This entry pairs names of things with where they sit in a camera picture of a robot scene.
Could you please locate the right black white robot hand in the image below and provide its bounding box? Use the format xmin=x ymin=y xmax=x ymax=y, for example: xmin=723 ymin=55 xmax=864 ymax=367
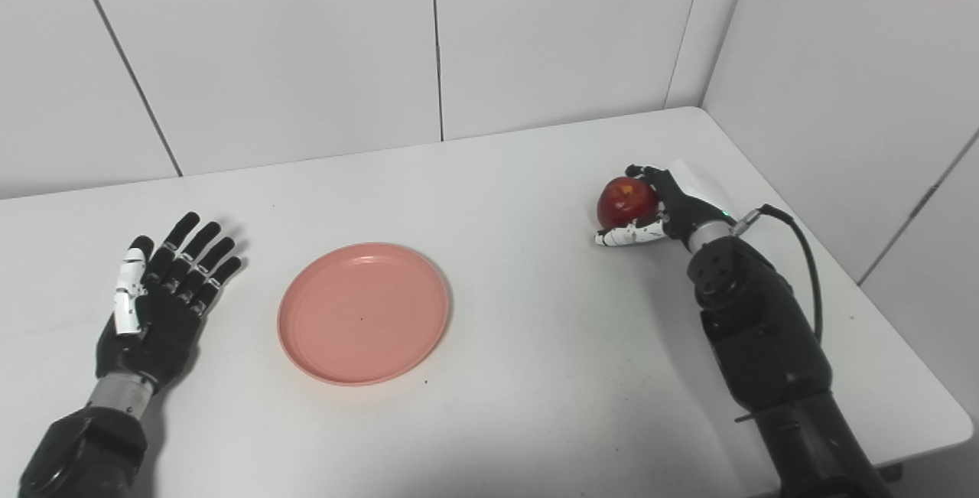
xmin=595 ymin=162 xmax=739 ymax=250

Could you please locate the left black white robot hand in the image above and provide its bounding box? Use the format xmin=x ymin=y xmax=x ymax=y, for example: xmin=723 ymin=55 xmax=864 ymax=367
xmin=95 ymin=212 xmax=243 ymax=395

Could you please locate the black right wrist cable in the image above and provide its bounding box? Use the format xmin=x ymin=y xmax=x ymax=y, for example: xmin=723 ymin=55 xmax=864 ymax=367
xmin=730 ymin=204 xmax=825 ymax=344

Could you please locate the red apple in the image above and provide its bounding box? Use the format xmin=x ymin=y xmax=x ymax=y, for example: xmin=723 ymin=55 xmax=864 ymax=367
xmin=597 ymin=175 xmax=660 ymax=231

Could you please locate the pink plastic plate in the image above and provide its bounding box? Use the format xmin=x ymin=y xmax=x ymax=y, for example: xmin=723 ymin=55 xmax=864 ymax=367
xmin=277 ymin=242 xmax=451 ymax=387

